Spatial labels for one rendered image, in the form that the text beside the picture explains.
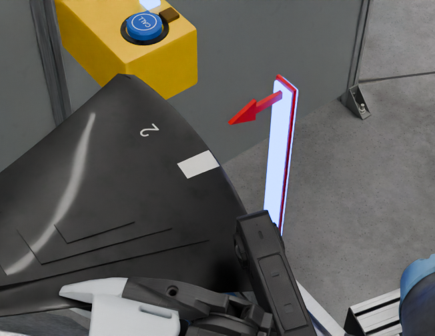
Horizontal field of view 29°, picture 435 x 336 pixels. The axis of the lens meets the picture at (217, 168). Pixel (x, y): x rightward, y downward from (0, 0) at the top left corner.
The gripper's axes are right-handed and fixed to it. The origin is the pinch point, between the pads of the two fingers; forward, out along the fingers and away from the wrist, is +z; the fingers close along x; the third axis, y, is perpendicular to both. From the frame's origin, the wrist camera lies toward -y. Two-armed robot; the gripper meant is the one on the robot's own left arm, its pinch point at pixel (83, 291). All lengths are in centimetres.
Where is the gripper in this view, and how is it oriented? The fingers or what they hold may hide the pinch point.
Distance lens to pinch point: 61.9
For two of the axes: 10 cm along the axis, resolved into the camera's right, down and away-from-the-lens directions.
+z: -9.6, -2.1, 1.7
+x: 0.2, 5.6, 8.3
